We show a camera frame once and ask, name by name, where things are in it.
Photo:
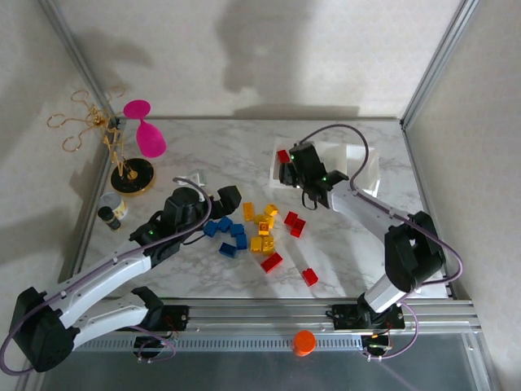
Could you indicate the slotted metal strip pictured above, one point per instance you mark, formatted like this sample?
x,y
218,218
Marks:
x,y
224,344

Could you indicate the aluminium back rail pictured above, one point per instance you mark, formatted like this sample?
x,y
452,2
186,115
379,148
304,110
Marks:
x,y
260,118

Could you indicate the aluminium right frame post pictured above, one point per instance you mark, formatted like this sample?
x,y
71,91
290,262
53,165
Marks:
x,y
435,61

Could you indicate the aluminium left side rail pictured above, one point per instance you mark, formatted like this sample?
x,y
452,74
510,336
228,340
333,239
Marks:
x,y
82,244

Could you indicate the grey metal plate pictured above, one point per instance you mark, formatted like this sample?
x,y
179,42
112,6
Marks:
x,y
244,370

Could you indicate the aluminium frame post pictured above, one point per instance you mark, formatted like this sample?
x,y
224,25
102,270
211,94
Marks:
x,y
435,61
69,40

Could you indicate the aluminium front rail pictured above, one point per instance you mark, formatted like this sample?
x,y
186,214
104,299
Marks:
x,y
264,315

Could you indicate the small dark-capped bottle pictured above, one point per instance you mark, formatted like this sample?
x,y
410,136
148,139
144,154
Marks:
x,y
118,205

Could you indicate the aluminium left frame post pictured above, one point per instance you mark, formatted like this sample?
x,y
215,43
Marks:
x,y
69,40

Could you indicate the pink plastic wine glass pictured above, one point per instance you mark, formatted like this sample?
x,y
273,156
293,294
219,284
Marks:
x,y
150,140

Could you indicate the yellow lego brick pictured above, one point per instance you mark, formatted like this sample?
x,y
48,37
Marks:
x,y
259,219
264,229
248,211
270,222
256,243
271,209
268,244

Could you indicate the small electronics board green light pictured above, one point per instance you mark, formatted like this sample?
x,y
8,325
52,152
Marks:
x,y
378,341

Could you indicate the small dark bottle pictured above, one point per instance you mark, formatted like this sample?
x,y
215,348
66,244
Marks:
x,y
110,220

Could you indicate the aluminium rail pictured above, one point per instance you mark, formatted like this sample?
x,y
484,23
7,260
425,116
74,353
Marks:
x,y
82,244
260,118
264,315
421,191

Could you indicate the blue lego brick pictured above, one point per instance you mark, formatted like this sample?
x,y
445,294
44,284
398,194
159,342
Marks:
x,y
237,229
210,229
241,241
224,224
228,249

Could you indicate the orange round knob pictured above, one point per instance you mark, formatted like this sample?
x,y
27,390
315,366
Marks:
x,y
304,342

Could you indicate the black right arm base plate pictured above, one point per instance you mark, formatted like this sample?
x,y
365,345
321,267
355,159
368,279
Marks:
x,y
342,317

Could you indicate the aluminium right side rail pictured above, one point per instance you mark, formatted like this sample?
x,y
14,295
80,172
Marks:
x,y
421,191

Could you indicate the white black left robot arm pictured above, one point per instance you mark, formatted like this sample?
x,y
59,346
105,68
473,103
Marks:
x,y
102,273

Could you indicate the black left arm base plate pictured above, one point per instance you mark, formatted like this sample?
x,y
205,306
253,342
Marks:
x,y
177,317

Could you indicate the white bin with red bricks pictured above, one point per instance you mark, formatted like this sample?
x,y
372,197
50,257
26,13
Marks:
x,y
276,183

